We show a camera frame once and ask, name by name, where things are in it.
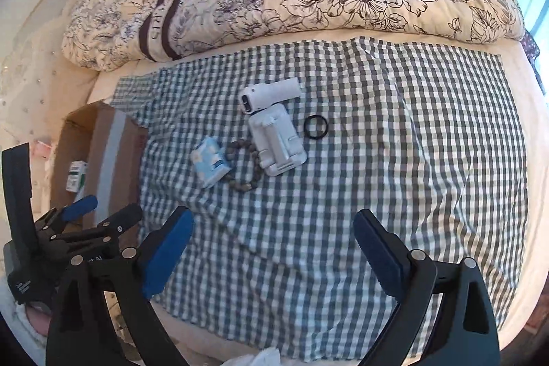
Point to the pink cloth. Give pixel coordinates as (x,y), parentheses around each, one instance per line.
(36,319)

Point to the white handheld fan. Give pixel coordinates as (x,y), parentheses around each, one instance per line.
(266,96)

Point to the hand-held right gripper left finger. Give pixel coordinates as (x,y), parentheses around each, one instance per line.
(167,254)

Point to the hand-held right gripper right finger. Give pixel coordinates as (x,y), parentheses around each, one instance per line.
(377,254)

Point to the cream tufted headboard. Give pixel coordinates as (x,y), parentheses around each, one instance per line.
(25,70)

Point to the green checked cloth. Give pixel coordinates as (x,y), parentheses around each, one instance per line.
(364,160)

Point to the blue floral tissue pack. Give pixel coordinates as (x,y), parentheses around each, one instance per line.
(210,162)

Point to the cardboard box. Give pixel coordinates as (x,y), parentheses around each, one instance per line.
(120,147)

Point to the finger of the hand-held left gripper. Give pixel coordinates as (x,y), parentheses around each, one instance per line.
(79,207)
(124,218)

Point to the white phone stand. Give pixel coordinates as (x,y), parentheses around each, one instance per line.
(274,143)

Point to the white crumpled cloth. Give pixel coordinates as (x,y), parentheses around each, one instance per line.
(261,359)

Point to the small green white box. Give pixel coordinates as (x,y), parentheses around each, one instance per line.
(77,176)

